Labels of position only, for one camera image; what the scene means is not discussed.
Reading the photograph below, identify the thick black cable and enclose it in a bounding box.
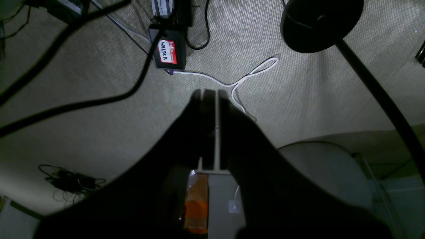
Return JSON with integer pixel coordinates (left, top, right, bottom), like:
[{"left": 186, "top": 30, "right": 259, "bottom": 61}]
[{"left": 0, "top": 0, "right": 166, "bottom": 136}]

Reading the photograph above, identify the white floor cable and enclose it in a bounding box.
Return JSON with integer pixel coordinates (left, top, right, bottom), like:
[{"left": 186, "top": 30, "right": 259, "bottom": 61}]
[{"left": 169, "top": 57, "right": 279, "bottom": 120}]

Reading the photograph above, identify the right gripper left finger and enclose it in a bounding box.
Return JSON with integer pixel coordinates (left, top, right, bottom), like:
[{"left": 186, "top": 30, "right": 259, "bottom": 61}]
[{"left": 35, "top": 90, "right": 216, "bottom": 239}]

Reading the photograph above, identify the tangled black cable bundle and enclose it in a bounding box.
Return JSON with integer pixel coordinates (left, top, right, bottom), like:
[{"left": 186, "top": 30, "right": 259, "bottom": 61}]
[{"left": 38, "top": 163, "right": 107, "bottom": 203}]

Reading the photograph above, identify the black box with name tag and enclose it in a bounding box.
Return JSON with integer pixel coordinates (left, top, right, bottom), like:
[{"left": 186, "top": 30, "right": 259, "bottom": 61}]
[{"left": 153, "top": 26, "right": 187, "bottom": 70}]

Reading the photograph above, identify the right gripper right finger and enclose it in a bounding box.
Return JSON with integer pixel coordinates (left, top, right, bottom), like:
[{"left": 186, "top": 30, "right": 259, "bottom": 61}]
[{"left": 217, "top": 90, "right": 392, "bottom": 239}]

